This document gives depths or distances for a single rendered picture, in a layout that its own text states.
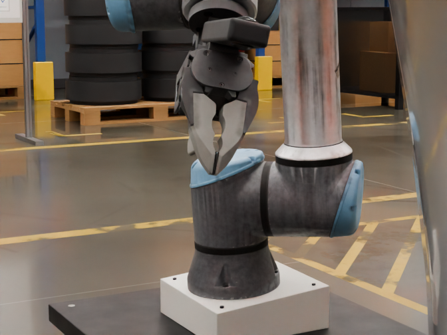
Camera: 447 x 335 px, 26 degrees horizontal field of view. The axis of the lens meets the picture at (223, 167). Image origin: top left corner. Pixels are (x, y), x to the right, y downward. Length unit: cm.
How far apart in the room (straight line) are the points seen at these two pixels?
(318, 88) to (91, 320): 68
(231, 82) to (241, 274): 87
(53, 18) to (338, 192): 1023
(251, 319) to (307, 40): 54
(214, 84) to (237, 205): 81
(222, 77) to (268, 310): 89
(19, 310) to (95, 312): 107
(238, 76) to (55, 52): 1089
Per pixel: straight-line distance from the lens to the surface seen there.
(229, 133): 107
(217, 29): 108
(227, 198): 187
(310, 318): 196
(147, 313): 208
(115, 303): 216
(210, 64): 109
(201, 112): 107
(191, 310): 195
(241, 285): 191
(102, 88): 820
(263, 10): 130
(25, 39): 707
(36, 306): 319
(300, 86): 182
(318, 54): 181
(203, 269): 193
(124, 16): 134
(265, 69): 1153
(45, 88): 1042
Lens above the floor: 93
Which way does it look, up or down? 9 degrees down
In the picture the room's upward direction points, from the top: straight up
